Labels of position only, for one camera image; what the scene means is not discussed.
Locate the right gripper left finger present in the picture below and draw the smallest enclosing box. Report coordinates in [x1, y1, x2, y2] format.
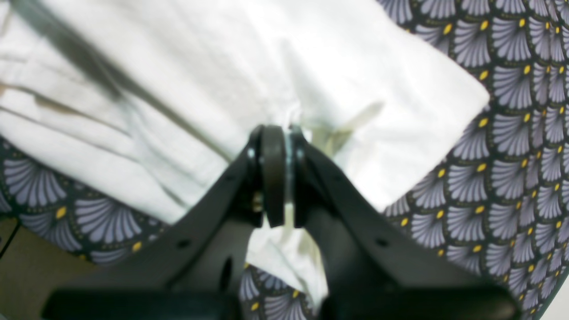
[43, 125, 286, 320]

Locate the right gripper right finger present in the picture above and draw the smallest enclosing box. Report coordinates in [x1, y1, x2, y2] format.
[287, 126, 521, 320]

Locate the white printed T-shirt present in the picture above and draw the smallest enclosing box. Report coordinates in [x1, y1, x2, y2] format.
[0, 0, 490, 312]

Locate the patterned grey table cloth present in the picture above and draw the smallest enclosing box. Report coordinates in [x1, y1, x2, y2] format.
[1, 0, 568, 320]

